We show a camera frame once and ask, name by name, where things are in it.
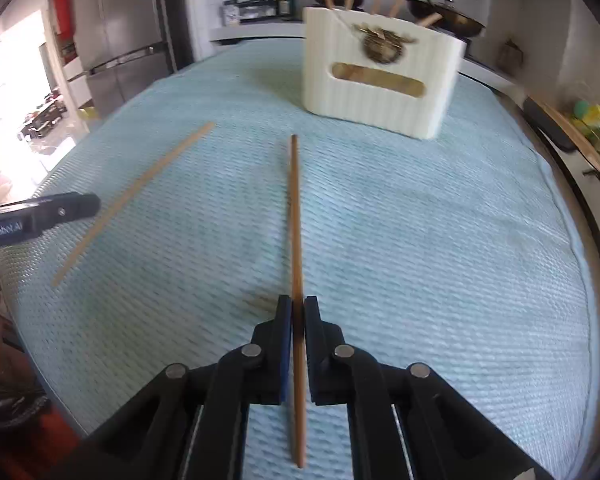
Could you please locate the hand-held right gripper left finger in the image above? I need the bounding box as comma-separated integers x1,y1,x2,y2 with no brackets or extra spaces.
50,294,294,480

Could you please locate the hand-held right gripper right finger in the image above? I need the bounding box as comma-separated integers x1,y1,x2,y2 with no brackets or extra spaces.
302,295,553,480

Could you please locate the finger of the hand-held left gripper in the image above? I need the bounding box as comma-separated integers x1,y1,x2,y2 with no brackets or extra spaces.
0,192,102,225

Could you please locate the white holder with brass deer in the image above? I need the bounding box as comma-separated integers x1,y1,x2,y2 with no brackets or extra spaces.
300,6,468,141

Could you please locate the light blue woven mat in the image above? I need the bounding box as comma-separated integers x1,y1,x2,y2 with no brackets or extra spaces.
0,37,600,480

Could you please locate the grey refrigerator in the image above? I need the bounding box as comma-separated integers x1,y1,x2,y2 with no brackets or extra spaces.
50,0,182,122

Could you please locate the red poster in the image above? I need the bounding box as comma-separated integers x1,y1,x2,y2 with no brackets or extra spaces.
53,0,76,37

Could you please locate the black oblong pad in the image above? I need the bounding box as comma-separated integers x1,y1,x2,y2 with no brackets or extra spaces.
522,96,579,154

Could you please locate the wooden cutting board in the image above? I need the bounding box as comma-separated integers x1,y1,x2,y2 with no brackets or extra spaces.
530,95,600,182

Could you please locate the glass french press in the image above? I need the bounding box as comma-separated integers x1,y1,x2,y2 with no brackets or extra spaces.
497,40,524,74

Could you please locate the black wok with glass lid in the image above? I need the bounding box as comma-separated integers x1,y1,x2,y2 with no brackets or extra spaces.
405,0,487,39

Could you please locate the yellow green bag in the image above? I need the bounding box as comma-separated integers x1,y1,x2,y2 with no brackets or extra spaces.
570,100,600,152

